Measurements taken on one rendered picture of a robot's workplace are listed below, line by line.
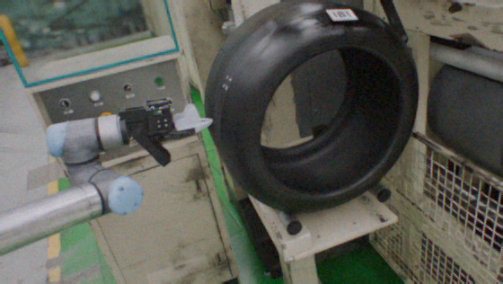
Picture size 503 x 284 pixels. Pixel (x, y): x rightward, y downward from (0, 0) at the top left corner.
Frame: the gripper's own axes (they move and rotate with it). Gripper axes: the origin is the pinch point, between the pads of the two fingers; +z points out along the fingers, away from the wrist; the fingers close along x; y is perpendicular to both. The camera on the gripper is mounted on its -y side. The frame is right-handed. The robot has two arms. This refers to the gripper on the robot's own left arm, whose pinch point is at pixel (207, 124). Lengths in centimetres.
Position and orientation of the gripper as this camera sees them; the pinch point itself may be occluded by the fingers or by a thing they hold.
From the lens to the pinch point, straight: 96.1
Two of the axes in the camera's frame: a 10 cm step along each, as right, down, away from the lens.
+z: 9.4, -1.7, 2.8
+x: -3.3, -4.0, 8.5
